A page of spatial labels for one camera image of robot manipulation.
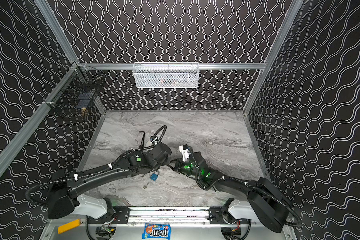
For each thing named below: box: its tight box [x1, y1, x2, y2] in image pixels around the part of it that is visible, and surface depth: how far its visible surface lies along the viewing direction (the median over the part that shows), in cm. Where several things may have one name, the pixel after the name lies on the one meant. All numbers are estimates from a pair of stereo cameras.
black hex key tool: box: [139, 131, 145, 149], surface depth 103 cm
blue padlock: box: [149, 170, 160, 182], surface depth 87 cm
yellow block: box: [57, 218, 81, 234], surface depth 72 cm
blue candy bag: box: [142, 223, 172, 240], surface depth 71 cm
